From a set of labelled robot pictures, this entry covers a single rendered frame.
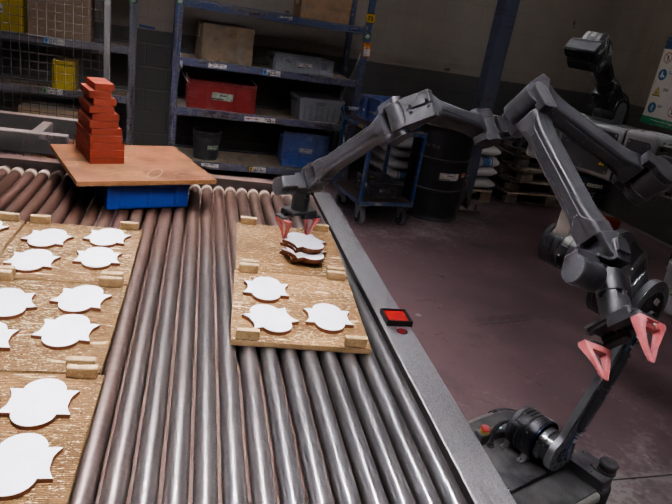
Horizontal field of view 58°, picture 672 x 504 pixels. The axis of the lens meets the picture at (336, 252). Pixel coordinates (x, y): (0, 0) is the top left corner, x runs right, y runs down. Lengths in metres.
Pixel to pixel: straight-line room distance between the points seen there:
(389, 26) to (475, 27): 1.03
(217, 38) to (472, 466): 5.23
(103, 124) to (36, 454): 1.49
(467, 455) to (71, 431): 0.76
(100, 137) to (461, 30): 5.54
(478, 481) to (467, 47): 6.51
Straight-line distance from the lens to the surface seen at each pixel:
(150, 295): 1.70
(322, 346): 1.51
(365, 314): 1.73
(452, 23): 7.34
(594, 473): 2.55
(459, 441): 1.34
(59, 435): 1.21
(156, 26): 6.63
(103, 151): 2.43
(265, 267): 1.88
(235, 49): 6.11
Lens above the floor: 1.70
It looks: 21 degrees down
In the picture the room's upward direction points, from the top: 10 degrees clockwise
